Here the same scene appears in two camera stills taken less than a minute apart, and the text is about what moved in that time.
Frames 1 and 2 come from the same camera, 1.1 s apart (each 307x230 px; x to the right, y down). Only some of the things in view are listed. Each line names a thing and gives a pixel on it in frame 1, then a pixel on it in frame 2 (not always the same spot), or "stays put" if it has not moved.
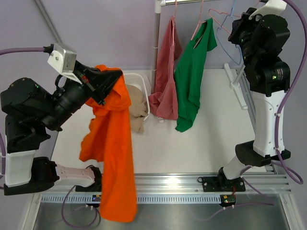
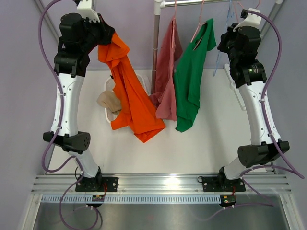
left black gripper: (99, 82) → (106, 30)
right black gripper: (239, 25) → (230, 34)
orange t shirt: (108, 139) → (139, 112)
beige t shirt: (138, 108) → (108, 99)
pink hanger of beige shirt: (225, 13) → (240, 5)
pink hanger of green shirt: (199, 22) stays put
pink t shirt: (163, 101) stays put
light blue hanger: (220, 26) → (230, 14)
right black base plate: (218, 184) stays put
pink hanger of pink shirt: (173, 25) stays put
